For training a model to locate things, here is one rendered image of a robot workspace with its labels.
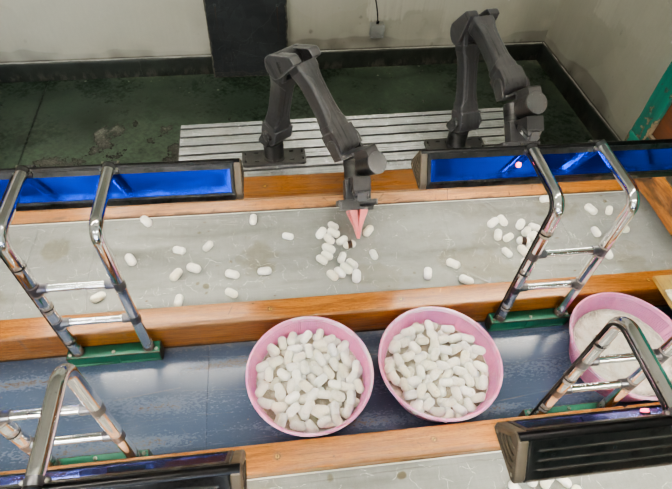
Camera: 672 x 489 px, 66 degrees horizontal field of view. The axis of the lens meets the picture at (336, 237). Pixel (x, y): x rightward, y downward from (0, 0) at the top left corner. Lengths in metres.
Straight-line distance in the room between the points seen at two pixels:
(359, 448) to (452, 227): 0.65
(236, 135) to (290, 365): 0.90
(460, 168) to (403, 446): 0.55
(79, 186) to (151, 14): 2.22
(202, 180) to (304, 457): 0.56
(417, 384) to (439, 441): 0.13
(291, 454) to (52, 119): 2.52
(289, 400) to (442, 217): 0.65
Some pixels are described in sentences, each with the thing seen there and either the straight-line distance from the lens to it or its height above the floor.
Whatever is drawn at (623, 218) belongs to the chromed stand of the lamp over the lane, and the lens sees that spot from 1.14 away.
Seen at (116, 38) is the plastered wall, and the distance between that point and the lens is 3.32.
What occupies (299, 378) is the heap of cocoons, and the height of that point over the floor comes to 0.74.
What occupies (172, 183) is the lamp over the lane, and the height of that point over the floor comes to 1.08.
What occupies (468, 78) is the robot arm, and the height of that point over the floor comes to 0.92.
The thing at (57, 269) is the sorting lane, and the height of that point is 0.74.
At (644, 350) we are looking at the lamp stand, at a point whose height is 1.12.
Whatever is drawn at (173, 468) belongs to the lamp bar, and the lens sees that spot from 0.71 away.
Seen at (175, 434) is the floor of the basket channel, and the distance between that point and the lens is 1.20.
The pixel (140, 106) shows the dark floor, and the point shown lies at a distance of 3.16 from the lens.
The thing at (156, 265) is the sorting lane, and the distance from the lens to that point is 1.35.
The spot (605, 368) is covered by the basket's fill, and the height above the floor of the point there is 0.74.
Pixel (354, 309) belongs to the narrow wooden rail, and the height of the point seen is 0.76.
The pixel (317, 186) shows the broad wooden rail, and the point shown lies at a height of 0.76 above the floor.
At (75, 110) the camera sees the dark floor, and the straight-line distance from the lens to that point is 3.24.
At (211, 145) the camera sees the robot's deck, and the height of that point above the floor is 0.66.
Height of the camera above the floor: 1.77
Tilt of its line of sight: 50 degrees down
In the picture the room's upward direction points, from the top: 4 degrees clockwise
